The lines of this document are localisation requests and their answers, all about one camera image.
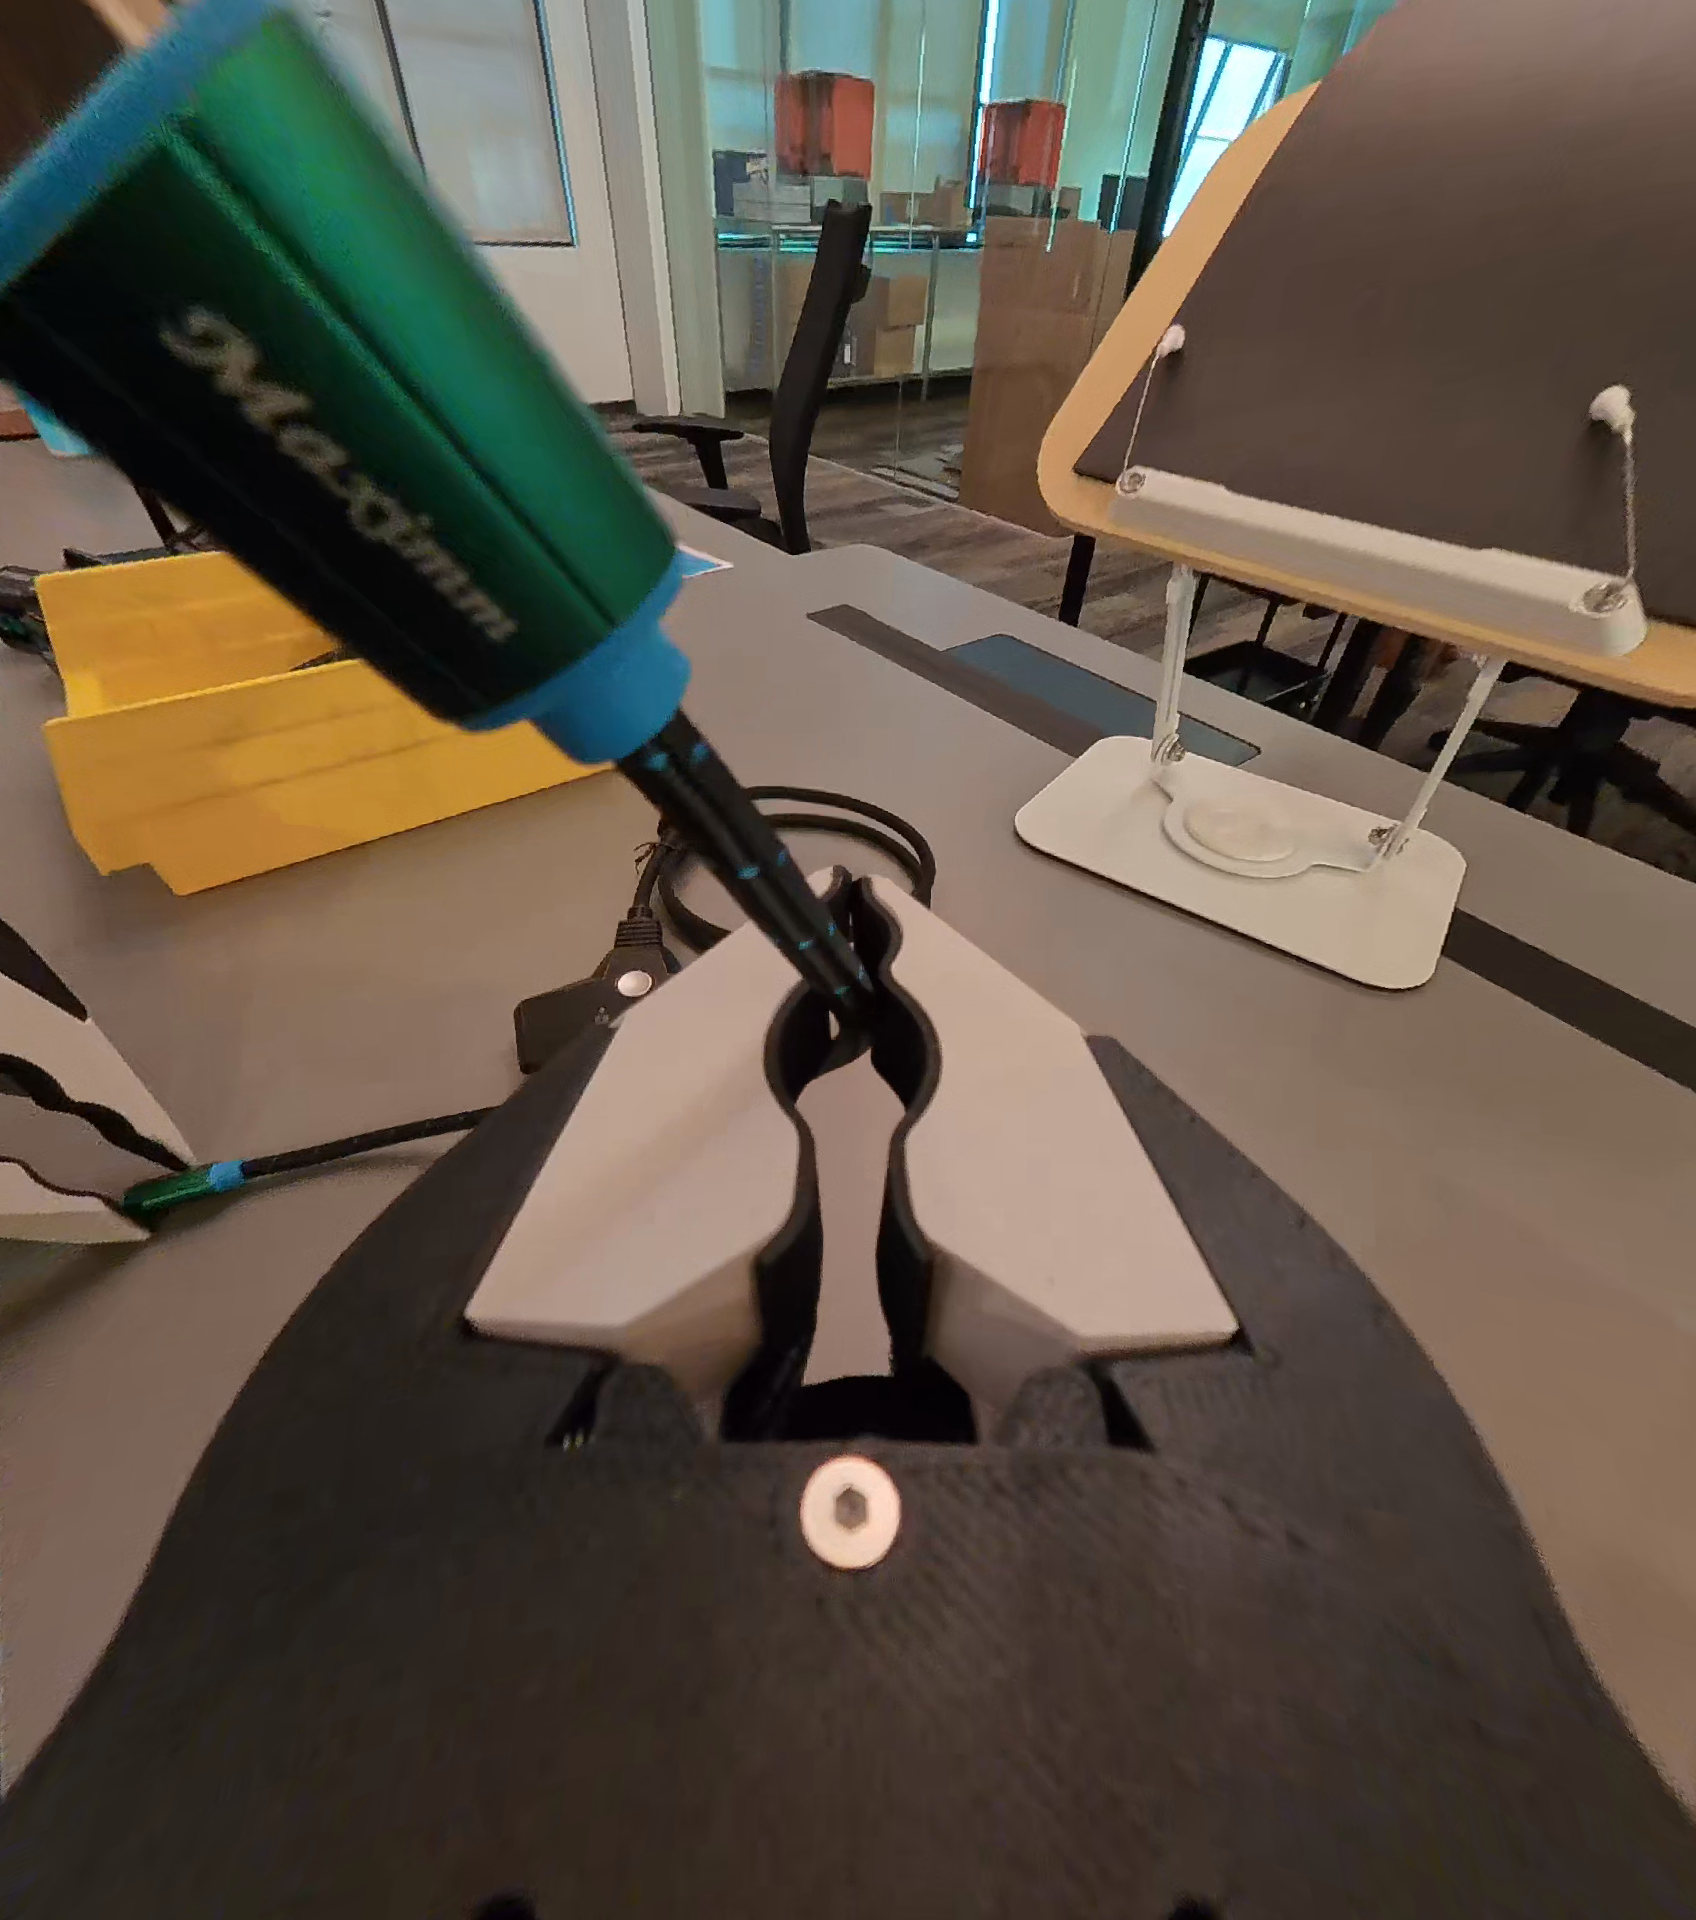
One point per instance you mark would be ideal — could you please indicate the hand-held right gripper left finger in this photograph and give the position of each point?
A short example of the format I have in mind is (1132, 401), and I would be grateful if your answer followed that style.
(653, 1184)

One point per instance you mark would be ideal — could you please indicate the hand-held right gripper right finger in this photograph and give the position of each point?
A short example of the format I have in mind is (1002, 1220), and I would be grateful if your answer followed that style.
(1059, 1200)

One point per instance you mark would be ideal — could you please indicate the yellow plastic bin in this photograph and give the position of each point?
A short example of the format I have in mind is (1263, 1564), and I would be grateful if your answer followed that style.
(263, 780)

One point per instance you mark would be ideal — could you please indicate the white and blue paper sheet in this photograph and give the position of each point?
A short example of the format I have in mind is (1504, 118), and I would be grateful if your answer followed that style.
(706, 567)

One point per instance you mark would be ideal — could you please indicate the black chair base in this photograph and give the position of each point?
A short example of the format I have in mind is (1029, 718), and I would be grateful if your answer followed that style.
(1598, 735)

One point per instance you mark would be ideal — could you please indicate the large cardboard box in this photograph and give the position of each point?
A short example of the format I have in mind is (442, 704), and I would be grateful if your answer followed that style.
(1042, 375)

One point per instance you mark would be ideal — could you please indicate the black office chair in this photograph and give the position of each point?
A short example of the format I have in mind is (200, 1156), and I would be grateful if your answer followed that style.
(819, 345)

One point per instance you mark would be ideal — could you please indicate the black board with wooden rim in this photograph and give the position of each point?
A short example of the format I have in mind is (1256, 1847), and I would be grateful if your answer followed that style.
(1509, 301)

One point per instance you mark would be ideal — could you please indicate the orange 3D printer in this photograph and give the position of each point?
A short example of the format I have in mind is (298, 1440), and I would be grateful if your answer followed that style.
(821, 128)
(1024, 142)

